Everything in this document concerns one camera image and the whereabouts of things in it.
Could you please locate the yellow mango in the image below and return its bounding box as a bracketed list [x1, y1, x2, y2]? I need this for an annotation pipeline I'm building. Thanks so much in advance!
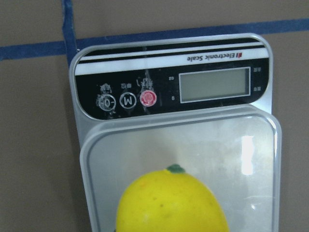
[115, 164, 229, 232]

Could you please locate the grey electronic kitchen scale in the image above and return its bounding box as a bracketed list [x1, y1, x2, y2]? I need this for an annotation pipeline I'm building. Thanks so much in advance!
[69, 33, 281, 232]

